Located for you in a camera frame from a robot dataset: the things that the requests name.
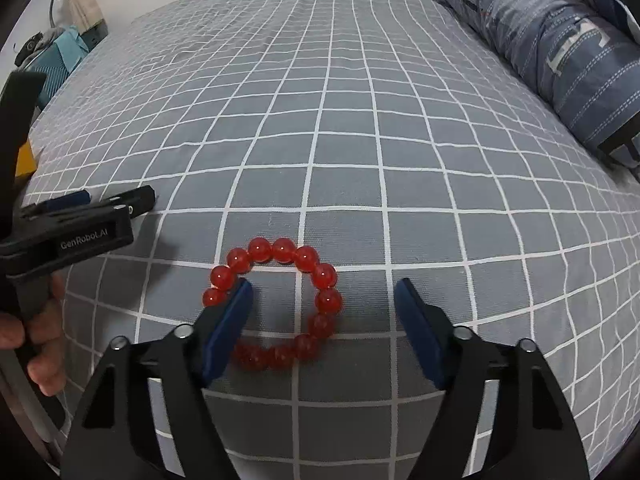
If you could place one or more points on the pile of dark clutter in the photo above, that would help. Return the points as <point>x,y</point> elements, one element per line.
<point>35,45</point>

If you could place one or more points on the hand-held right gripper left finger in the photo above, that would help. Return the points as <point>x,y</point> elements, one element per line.
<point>227,332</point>

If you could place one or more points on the grey checked bed sheet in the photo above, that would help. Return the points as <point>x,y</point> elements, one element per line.
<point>350,110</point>

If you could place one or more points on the person's left hand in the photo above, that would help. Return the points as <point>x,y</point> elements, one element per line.
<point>42,355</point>

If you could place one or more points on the blue grey printed duvet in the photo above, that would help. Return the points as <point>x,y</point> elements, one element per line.
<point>550,35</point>

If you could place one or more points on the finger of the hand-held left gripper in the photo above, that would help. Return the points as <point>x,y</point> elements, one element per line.
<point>65,201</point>
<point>135,199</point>

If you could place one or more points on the blue suitcase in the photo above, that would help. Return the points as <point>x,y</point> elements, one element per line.
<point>55,65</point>

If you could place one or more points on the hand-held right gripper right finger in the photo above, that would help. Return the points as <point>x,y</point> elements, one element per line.
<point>419,332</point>

